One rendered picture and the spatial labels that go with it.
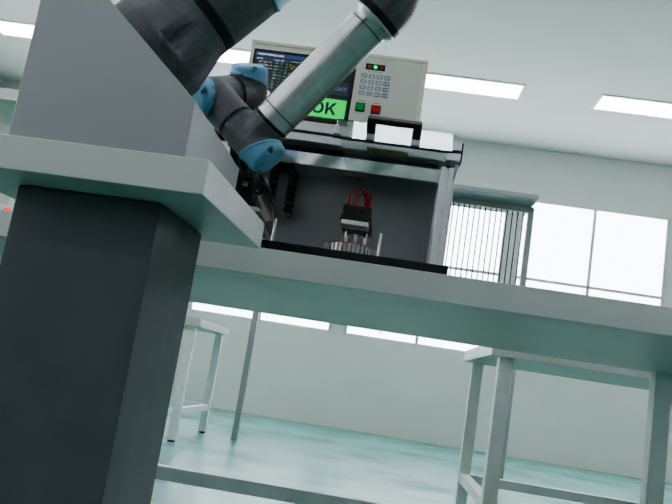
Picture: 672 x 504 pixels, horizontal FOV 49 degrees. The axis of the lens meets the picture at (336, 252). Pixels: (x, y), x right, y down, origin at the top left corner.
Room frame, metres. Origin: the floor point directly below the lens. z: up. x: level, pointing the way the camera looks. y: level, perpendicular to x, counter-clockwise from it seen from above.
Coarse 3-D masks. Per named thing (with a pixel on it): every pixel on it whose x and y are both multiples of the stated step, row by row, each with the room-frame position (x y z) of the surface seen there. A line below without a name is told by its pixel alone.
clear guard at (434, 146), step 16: (336, 128) 1.46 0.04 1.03; (352, 128) 1.46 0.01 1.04; (384, 128) 1.47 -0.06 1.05; (400, 128) 1.47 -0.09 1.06; (352, 144) 1.63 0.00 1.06; (368, 144) 1.61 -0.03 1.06; (384, 144) 1.43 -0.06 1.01; (400, 144) 1.42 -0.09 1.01; (416, 144) 1.43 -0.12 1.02; (432, 144) 1.43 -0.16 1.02; (448, 144) 1.43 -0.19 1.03; (368, 160) 1.74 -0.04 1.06; (384, 160) 1.72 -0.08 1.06; (400, 160) 1.70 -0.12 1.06; (416, 160) 1.68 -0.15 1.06; (432, 160) 1.66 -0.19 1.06
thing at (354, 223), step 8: (344, 208) 1.63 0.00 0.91; (352, 208) 1.63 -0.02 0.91; (360, 208) 1.63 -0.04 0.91; (368, 208) 1.63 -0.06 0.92; (344, 216) 1.63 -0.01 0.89; (352, 216) 1.63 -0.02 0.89; (360, 216) 1.63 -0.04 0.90; (368, 216) 1.63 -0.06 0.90; (344, 224) 1.62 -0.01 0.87; (352, 224) 1.61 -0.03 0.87; (360, 224) 1.61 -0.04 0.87; (368, 224) 1.63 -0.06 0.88; (344, 232) 1.76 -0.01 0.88; (352, 232) 1.75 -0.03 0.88; (360, 232) 1.73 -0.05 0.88; (368, 232) 1.71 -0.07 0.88; (344, 240) 1.73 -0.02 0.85
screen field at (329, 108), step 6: (324, 102) 1.72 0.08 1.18; (330, 102) 1.72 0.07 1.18; (336, 102) 1.72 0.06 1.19; (342, 102) 1.72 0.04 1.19; (318, 108) 1.72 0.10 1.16; (324, 108) 1.72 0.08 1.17; (330, 108) 1.72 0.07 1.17; (336, 108) 1.72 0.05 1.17; (342, 108) 1.72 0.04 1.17; (312, 114) 1.72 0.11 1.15; (318, 114) 1.72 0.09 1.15; (324, 114) 1.72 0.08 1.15; (330, 114) 1.72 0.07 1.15; (336, 114) 1.72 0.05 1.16; (342, 114) 1.72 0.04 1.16
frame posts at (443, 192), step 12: (444, 168) 1.65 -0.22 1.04; (444, 180) 1.65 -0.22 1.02; (444, 192) 1.66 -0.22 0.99; (444, 204) 1.66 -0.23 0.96; (444, 216) 1.65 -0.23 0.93; (432, 228) 1.75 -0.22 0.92; (444, 228) 1.65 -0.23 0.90; (432, 240) 1.65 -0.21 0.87; (444, 240) 1.65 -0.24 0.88; (432, 252) 1.65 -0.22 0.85
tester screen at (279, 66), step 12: (264, 60) 1.74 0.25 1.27; (276, 60) 1.73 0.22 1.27; (288, 60) 1.73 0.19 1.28; (300, 60) 1.73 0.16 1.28; (276, 72) 1.73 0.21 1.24; (288, 72) 1.73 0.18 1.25; (276, 84) 1.73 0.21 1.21; (336, 96) 1.72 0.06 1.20; (348, 96) 1.72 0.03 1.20; (336, 120) 1.72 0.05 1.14
